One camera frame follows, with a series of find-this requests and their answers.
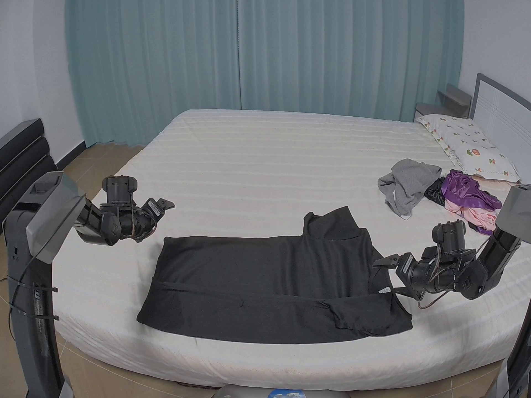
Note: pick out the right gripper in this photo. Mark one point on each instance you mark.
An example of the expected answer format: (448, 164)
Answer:
(410, 272)

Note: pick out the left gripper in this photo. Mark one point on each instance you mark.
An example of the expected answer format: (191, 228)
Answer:
(155, 212)

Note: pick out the black T-shirt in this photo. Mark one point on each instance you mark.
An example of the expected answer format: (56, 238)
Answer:
(269, 280)

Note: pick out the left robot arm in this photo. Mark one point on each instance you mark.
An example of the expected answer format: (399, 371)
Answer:
(45, 222)

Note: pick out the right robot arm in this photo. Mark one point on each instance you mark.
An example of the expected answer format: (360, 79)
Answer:
(498, 255)

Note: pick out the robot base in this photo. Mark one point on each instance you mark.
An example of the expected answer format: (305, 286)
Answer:
(249, 392)

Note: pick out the pile of clothes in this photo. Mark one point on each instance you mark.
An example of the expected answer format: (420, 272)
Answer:
(462, 191)

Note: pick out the bed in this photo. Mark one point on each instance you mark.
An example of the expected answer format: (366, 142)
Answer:
(269, 160)

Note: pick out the grey garment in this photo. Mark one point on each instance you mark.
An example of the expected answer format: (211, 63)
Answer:
(408, 185)

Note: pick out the white printed pillow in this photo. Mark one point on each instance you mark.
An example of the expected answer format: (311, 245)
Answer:
(468, 145)

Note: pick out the blue-green curtain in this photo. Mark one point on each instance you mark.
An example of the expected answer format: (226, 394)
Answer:
(166, 56)

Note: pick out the grey bedside table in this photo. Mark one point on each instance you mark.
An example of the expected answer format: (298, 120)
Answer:
(448, 104)

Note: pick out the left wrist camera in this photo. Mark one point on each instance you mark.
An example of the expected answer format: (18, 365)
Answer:
(120, 189)

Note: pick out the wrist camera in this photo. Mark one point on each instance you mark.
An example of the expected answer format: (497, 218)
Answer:
(120, 189)
(450, 236)

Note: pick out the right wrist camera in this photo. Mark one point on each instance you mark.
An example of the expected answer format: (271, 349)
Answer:
(450, 236)

